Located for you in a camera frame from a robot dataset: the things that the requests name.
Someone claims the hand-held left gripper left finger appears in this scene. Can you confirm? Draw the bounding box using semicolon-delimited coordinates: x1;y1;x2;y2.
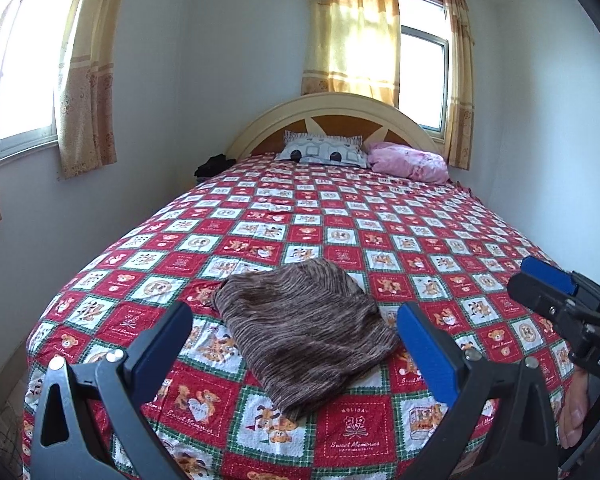
32;301;195;480

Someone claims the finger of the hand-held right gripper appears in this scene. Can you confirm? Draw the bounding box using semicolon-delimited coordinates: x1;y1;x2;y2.
507;272;589;334
521;255;600;312

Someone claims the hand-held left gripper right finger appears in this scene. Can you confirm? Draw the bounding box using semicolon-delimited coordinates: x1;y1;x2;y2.
397;302;563;480

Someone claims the brown knit sweater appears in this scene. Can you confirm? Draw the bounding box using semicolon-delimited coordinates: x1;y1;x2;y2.
211;258;401;422

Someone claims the person's right hand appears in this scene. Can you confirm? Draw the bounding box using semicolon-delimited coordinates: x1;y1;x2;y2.
559;366;592;450

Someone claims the red checked printed blanket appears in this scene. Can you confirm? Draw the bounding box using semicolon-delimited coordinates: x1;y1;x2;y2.
22;152;581;480

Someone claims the pink pillow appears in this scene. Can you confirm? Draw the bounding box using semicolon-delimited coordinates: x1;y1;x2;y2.
365;141;448;183

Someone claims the dark bundle beside bed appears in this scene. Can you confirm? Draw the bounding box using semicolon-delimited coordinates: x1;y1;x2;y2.
195;155;237;178

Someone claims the white patterned pillow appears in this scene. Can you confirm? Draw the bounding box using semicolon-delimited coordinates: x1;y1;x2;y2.
275;130;370;169

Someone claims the window behind headboard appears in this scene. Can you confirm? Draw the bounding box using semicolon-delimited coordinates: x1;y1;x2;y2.
397;0;451;133

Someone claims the cream wooden headboard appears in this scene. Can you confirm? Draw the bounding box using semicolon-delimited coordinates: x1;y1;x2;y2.
226;92;448;161

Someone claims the long beige patterned curtain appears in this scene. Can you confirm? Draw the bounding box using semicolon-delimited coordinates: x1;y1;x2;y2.
55;0;133;180

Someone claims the wide yellow curtain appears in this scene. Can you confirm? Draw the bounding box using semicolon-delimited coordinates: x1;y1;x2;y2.
301;0;401;108

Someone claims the black floor cable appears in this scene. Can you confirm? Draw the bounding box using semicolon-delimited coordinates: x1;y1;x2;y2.
0;417;23;463

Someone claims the side wall window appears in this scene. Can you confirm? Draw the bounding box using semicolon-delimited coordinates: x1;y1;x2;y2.
0;0;81;161

